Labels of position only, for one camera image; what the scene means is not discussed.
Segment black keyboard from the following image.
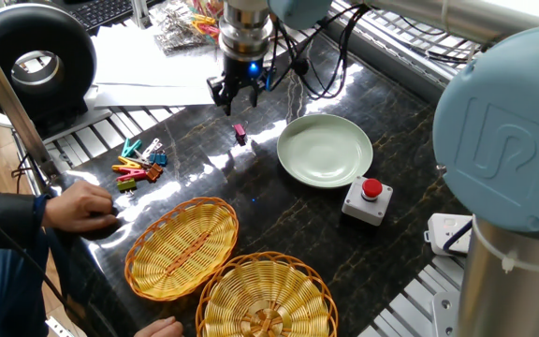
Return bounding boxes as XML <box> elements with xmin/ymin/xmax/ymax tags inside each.
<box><xmin>51</xmin><ymin>0</ymin><xmax>166</xmax><ymax>34</ymax></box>

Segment grey clothespin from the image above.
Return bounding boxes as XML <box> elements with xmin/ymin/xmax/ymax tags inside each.
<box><xmin>140</xmin><ymin>137</ymin><xmax>164</xmax><ymax>160</ymax></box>

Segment small pink clothespin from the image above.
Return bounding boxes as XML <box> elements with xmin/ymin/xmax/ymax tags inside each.
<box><xmin>232</xmin><ymin>122</ymin><xmax>249</xmax><ymax>147</ymax></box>

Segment oval yellow wicker basket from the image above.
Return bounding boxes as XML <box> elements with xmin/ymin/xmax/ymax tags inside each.
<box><xmin>124</xmin><ymin>196</ymin><xmax>240</xmax><ymax>302</ymax></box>

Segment grey box red button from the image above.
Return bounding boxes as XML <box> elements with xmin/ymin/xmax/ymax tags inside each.
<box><xmin>341</xmin><ymin>175</ymin><xmax>395</xmax><ymax>227</ymax></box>

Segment white paper sheets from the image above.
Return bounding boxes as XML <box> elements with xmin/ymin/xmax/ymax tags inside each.
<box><xmin>90</xmin><ymin>21</ymin><xmax>226</xmax><ymax>110</ymax></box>

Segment orange binder clip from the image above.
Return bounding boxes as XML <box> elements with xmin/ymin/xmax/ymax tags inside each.
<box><xmin>145</xmin><ymin>162</ymin><xmax>165</xmax><ymax>183</ymax></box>

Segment person's left forearm dark sleeve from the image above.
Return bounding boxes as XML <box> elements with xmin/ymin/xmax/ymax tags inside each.
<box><xmin>0</xmin><ymin>189</ymin><xmax>51</xmax><ymax>254</ymax></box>

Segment round yellow wicker basket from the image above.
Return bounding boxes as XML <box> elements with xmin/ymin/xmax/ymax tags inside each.
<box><xmin>195</xmin><ymin>251</ymin><xmax>340</xmax><ymax>337</ymax></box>

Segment slanted aluminium frame post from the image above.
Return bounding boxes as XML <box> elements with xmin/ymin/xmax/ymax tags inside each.
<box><xmin>0</xmin><ymin>18</ymin><xmax>60</xmax><ymax>179</ymax></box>

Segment person's left hand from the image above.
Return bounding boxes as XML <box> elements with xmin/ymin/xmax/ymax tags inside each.
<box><xmin>41</xmin><ymin>181</ymin><xmax>120</xmax><ymax>234</ymax></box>

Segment person's blue jeans leg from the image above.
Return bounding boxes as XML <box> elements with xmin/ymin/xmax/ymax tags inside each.
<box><xmin>0</xmin><ymin>228</ymin><xmax>72</xmax><ymax>337</ymax></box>

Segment bag of colourful clothespins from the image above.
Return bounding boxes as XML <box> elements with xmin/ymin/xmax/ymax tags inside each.
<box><xmin>189</xmin><ymin>0</ymin><xmax>226</xmax><ymax>43</ymax></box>

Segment person's right hand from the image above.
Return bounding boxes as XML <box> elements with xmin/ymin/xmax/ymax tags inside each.
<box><xmin>133</xmin><ymin>315</ymin><xmax>185</xmax><ymax>337</ymax></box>

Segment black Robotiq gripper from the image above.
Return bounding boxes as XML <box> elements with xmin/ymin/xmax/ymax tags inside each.
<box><xmin>206</xmin><ymin>55</ymin><xmax>271</xmax><ymax>117</ymax></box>

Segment grey aluminium frame beam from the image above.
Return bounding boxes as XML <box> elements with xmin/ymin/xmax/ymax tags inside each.
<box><xmin>323</xmin><ymin>13</ymin><xmax>467</xmax><ymax>107</ymax></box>

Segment teal clothespin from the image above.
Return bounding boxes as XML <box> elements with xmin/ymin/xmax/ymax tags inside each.
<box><xmin>120</xmin><ymin>137</ymin><xmax>143</xmax><ymax>159</ymax></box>

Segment black gripper cable bundle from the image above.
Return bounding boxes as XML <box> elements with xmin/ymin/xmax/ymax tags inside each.
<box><xmin>269</xmin><ymin>4</ymin><xmax>373</xmax><ymax>102</ymax></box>

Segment yellow clothespin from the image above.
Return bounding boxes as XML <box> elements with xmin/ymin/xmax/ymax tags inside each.
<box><xmin>111</xmin><ymin>155</ymin><xmax>143</xmax><ymax>172</ymax></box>

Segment pale green plate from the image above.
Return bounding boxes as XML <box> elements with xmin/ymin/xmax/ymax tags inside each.
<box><xmin>276</xmin><ymin>113</ymin><xmax>374</xmax><ymax>190</ymax></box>

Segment green binder clip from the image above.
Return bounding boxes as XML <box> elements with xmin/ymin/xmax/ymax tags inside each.
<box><xmin>115</xmin><ymin>177</ymin><xmax>138</xmax><ymax>198</ymax></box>

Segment bag of silver binder clips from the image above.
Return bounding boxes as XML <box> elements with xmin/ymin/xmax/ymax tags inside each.
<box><xmin>150</xmin><ymin>2</ymin><xmax>208</xmax><ymax>53</ymax></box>

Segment black ring-shaped lamp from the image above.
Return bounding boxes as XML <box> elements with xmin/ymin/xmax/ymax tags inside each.
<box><xmin>0</xmin><ymin>2</ymin><xmax>98</xmax><ymax>137</ymax></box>

